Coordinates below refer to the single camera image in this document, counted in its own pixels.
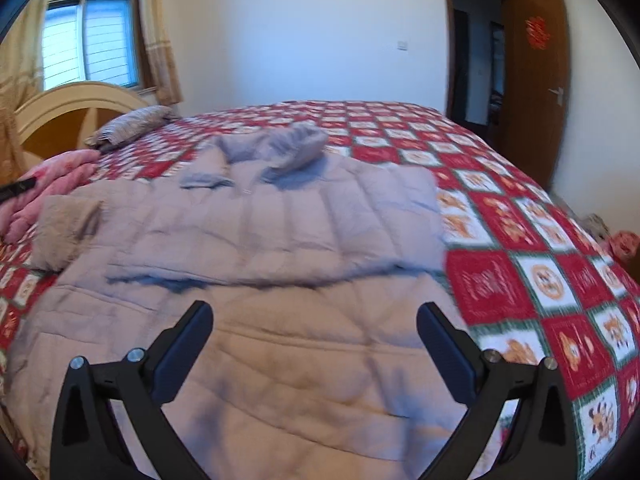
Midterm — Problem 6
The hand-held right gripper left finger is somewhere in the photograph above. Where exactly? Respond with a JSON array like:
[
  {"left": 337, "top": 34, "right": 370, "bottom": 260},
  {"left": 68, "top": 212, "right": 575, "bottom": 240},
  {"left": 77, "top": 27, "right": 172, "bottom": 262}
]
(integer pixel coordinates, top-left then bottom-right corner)
[{"left": 50, "top": 301, "right": 216, "bottom": 480}]

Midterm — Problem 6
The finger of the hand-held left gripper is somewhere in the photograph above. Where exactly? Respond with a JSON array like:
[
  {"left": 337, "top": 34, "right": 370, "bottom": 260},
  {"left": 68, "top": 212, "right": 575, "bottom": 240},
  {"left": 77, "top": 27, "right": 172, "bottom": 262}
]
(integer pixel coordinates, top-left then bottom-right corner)
[{"left": 0, "top": 176, "right": 39, "bottom": 204}]

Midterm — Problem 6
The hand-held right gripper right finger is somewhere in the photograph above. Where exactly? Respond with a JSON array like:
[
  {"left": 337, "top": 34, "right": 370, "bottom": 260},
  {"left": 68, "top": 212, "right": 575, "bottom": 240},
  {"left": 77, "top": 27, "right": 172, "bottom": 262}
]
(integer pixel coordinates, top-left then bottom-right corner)
[{"left": 416, "top": 302, "right": 585, "bottom": 480}]

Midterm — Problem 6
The beige puffer coat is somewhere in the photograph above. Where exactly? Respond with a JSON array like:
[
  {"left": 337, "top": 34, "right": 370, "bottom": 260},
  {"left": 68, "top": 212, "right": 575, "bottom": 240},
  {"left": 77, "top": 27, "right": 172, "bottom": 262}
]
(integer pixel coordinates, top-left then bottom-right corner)
[{"left": 0, "top": 124, "right": 475, "bottom": 480}]

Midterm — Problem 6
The pink quilt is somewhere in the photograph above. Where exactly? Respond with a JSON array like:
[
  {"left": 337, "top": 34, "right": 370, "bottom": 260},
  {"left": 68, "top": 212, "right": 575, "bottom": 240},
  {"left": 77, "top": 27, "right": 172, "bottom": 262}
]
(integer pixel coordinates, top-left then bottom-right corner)
[{"left": 0, "top": 149, "right": 102, "bottom": 244}]

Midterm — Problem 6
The cream wooden headboard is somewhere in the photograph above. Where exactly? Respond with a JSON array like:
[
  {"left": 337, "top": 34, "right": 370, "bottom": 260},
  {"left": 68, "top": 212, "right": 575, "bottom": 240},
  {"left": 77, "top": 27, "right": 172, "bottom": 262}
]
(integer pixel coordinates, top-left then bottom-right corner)
[{"left": 14, "top": 81, "right": 152, "bottom": 162}]

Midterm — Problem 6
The red checked printed blanket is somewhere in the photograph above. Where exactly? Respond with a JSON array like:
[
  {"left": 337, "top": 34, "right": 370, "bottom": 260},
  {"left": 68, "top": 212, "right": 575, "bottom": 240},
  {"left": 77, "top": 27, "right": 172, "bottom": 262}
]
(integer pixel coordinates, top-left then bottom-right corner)
[{"left": 0, "top": 100, "right": 640, "bottom": 480}]

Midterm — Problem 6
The striped pillow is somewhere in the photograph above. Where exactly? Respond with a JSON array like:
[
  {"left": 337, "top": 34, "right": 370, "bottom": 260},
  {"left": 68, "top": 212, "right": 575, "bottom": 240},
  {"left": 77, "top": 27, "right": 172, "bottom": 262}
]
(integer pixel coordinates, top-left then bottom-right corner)
[{"left": 85, "top": 105, "right": 174, "bottom": 150}]

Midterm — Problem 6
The grey crumpled cloth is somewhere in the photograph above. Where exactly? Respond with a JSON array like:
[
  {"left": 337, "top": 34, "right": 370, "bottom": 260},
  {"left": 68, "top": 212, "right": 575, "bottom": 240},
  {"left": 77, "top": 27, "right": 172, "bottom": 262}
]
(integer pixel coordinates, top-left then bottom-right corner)
[{"left": 581, "top": 213, "right": 612, "bottom": 239}]

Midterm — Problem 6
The red patterned bundle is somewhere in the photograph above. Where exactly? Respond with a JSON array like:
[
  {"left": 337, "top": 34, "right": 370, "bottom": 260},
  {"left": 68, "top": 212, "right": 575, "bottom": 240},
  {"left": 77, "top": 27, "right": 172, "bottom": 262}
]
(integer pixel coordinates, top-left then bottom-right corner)
[{"left": 606, "top": 230, "right": 640, "bottom": 262}]

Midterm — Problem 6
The brown wooden door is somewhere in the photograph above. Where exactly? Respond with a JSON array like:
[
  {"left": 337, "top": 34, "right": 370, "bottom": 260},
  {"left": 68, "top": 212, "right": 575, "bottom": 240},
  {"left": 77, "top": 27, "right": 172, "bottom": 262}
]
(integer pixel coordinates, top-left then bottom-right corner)
[{"left": 501, "top": 0, "right": 572, "bottom": 192}]

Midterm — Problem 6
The red paper door decoration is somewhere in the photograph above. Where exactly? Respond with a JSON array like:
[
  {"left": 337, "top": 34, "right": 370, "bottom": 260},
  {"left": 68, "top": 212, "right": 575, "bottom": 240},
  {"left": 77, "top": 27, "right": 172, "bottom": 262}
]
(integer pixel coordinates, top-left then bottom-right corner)
[{"left": 524, "top": 16, "right": 551, "bottom": 52}]

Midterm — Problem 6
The dark door frame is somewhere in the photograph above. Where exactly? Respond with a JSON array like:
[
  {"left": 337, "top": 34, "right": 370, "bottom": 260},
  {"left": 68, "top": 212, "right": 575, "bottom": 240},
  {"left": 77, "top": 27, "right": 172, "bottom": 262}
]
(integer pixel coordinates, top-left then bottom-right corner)
[{"left": 440, "top": 0, "right": 516, "bottom": 133}]

